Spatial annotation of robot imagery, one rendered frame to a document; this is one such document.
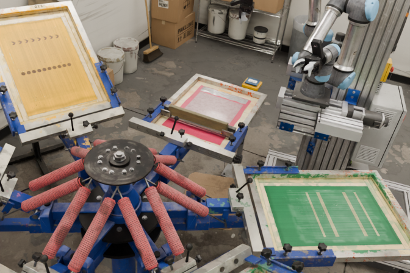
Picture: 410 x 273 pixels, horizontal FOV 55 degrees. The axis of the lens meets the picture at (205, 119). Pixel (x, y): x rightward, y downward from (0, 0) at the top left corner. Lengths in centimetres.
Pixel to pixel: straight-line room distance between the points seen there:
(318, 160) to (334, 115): 56
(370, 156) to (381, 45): 78
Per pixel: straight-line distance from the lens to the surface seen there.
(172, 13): 561
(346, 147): 292
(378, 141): 284
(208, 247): 311
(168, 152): 222
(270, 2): 550
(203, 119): 249
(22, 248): 322
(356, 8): 225
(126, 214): 166
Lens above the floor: 246
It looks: 35 degrees down
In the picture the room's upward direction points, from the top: 6 degrees clockwise
